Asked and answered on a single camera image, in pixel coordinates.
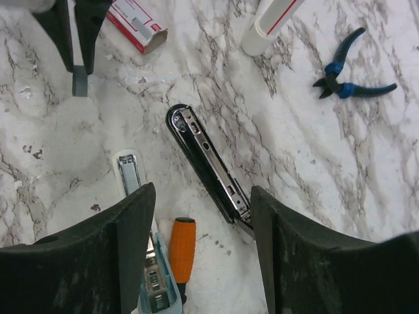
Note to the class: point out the black stapler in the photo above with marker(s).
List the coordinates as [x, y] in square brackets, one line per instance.
[197, 146]

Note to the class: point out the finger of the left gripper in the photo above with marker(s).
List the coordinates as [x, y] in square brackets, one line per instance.
[56, 24]
[89, 16]

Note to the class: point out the white pvc pipe frame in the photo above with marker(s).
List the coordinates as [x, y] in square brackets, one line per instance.
[265, 26]

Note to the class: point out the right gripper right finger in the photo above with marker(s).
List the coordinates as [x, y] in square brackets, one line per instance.
[309, 268]

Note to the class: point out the grey staple strip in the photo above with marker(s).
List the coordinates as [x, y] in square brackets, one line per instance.
[130, 177]
[80, 81]

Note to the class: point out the red white staple box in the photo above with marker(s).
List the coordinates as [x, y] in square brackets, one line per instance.
[137, 24]

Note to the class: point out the orange handled screwdriver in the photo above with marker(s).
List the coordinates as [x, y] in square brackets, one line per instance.
[182, 251]

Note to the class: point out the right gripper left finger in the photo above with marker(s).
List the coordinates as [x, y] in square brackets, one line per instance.
[95, 266]

